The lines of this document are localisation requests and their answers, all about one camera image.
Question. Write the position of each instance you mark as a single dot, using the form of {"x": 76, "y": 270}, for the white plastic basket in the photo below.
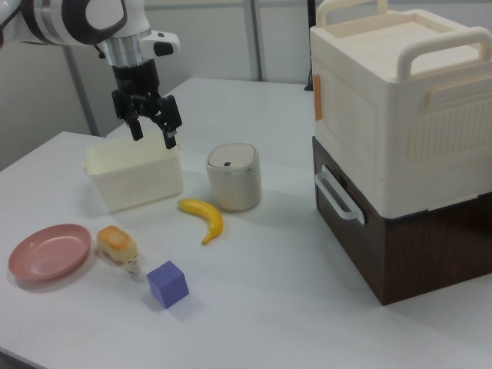
{"x": 134, "y": 180}

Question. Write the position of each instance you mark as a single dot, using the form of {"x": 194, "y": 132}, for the orange tape strip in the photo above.
{"x": 318, "y": 98}

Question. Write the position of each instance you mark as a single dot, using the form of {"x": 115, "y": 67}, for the purple cube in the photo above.
{"x": 167, "y": 284}

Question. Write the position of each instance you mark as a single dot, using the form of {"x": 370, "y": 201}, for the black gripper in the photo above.
{"x": 136, "y": 82}

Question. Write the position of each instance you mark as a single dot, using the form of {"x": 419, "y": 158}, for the grey partition post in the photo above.
{"x": 258, "y": 38}
{"x": 82, "y": 96}

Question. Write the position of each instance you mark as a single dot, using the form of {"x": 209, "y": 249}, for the toasted bread loaf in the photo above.
{"x": 115, "y": 242}

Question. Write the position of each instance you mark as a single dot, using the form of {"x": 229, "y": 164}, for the cream plastic storage box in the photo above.
{"x": 384, "y": 115}

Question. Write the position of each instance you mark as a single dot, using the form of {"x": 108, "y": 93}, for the small white crumpled object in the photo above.
{"x": 133, "y": 268}

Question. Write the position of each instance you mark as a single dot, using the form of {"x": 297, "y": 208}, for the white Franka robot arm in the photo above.
{"x": 73, "y": 19}

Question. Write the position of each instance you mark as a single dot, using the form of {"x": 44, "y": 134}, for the yellow banana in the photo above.
{"x": 213, "y": 221}

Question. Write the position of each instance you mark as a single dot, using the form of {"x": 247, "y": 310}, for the beige mini trash can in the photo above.
{"x": 234, "y": 180}

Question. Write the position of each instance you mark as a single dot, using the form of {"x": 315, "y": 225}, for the pink plate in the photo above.
{"x": 48, "y": 253}

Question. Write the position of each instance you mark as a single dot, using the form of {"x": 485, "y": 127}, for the dark brown wooden drawer box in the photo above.
{"x": 423, "y": 253}

